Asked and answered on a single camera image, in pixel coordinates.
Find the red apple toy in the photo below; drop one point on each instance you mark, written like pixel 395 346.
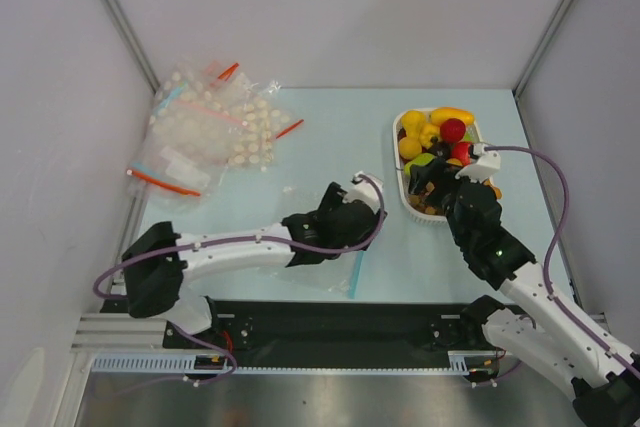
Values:
pixel 462 151

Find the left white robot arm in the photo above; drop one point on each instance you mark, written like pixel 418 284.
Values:
pixel 161 265

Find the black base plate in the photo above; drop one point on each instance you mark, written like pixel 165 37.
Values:
pixel 264 330

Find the grey slotted cable duct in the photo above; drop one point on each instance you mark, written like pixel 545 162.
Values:
pixel 202 364

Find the green pear toy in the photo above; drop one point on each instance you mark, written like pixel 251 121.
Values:
pixel 421 160

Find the red strawberry toy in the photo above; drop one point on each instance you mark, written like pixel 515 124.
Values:
pixel 453 130

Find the yellow pear toy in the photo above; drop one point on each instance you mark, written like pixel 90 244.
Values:
pixel 412 122

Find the yellow bell pepper toy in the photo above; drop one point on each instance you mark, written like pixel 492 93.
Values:
pixel 429 135

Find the pile of spare zip bags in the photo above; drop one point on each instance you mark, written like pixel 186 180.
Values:
pixel 204 122

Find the orange ginger toy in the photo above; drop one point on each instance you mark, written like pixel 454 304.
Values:
pixel 496 190

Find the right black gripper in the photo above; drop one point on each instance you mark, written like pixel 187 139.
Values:
pixel 439 179

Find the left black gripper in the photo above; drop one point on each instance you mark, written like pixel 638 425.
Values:
pixel 331 201

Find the yellow mango toy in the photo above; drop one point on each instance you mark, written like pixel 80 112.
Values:
pixel 440 115

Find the clear blue-zipper bag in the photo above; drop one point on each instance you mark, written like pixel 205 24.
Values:
pixel 338 276

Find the white perforated basket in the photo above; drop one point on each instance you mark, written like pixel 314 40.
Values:
pixel 453 166

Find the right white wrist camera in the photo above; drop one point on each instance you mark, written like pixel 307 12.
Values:
pixel 484 162

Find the orange toy fruit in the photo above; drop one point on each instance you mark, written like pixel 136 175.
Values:
pixel 409 148

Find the brown longan bunch toy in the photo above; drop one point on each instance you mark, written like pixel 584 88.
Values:
pixel 421 202

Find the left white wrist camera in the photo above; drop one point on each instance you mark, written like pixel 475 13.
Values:
pixel 366 188

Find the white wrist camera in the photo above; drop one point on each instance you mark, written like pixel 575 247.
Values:
pixel 484 162
pixel 366 188

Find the dark purple plum toy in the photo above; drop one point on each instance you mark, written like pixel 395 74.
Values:
pixel 441 150

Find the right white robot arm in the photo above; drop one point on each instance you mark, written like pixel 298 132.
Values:
pixel 598 373

